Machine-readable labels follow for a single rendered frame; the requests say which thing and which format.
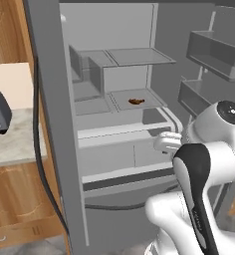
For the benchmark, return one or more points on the wooden wall cupboard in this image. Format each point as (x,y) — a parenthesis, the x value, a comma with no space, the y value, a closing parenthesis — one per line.
(6,30)

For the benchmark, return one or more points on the grey fridge door bin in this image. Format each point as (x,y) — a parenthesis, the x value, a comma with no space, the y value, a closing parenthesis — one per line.
(195,94)
(215,53)

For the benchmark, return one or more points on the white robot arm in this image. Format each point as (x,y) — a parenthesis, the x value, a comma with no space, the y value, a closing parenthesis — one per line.
(222,159)

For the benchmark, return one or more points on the grey fridge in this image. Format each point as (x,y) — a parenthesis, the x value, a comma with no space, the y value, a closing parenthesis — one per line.
(56,99)

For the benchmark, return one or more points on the wooden base cupboard door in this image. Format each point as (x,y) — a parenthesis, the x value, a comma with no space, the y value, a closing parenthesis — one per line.
(16,192)

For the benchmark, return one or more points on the black curved strip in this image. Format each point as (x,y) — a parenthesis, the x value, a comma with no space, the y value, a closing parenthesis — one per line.
(40,159)

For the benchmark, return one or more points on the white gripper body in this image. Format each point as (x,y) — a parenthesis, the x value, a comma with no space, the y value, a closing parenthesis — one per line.
(167,141)

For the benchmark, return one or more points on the brown chicken drumstick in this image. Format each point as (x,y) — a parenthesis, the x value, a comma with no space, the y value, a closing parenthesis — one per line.
(136,101)

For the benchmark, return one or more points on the grey fridge shelf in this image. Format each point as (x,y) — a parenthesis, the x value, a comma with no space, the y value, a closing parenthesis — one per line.
(136,96)
(139,56)

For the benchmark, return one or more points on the grey fridge inner box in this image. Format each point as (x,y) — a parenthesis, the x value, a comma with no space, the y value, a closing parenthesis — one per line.
(89,69)

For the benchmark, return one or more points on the wooden drawer front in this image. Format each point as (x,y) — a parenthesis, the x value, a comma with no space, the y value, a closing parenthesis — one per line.
(23,232)

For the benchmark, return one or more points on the grey fridge door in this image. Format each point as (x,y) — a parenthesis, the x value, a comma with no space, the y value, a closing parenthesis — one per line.
(186,20)

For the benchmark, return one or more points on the grey fridge crisper drawer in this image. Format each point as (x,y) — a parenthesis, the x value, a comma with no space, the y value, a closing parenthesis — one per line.
(106,154)

